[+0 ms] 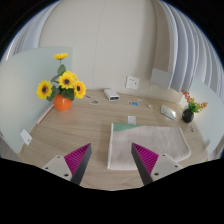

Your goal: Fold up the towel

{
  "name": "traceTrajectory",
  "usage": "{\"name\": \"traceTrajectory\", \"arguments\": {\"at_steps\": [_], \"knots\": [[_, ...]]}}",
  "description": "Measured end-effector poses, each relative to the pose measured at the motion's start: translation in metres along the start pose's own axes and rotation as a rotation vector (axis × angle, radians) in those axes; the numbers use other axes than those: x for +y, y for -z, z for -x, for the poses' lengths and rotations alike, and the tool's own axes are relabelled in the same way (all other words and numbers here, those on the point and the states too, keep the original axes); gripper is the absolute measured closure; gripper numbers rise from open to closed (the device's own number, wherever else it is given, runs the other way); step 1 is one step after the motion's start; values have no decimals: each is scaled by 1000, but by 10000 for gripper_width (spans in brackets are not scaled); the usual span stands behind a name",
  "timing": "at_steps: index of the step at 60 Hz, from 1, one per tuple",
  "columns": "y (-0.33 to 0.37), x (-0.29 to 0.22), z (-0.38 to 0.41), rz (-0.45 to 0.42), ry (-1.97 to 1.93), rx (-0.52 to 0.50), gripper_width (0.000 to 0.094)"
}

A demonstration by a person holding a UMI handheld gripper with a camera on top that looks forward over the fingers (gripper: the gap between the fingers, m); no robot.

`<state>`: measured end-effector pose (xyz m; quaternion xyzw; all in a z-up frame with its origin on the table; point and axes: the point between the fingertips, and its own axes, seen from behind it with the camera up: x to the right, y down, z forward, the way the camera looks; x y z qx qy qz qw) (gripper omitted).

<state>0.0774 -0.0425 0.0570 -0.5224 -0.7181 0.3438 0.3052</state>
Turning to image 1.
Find large frosted desk divider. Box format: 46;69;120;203
186;78;224;158
0;46;74;154

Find orange flowers in black vase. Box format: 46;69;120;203
181;91;209;124

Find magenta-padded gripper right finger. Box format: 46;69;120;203
130;142;184;186

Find sunflowers in orange vase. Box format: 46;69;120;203
35;52;88;112

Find white wall socket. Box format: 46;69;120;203
125;75;141;90

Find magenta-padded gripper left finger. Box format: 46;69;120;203
41;143;93;186

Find beige towel with green edge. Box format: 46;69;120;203
107;122;192;171

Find small white box device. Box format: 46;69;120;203
103;88;121;102

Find pale grey pleated curtain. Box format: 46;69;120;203
6;3;58;59
151;0;224;98

